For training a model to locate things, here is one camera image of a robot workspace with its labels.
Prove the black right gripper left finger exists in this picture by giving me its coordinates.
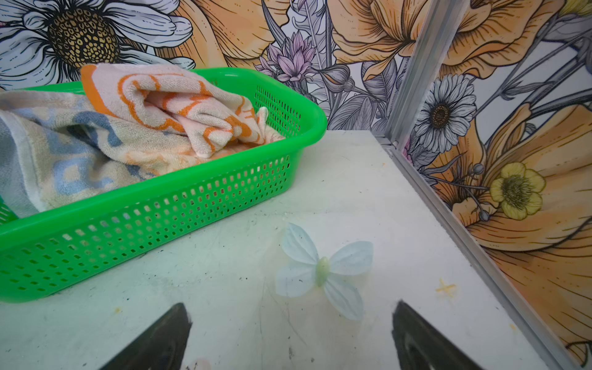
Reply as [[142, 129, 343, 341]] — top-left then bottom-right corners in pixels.
[[102, 303, 192, 370]]

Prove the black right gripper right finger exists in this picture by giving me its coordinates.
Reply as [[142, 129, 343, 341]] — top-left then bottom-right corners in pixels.
[[392, 300, 482, 370]]

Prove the orange white lion towel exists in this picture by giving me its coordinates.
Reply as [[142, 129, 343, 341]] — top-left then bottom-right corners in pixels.
[[80, 63, 284, 159]]

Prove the green plastic basket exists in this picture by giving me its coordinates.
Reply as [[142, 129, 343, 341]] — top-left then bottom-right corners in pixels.
[[1, 68, 327, 303]]

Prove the blue beige patterned towel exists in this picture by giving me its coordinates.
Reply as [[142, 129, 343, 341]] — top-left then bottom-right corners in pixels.
[[0, 88, 260, 218]]

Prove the aluminium frame post right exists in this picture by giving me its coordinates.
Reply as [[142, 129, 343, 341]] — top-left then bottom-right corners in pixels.
[[385, 0, 470, 151]]

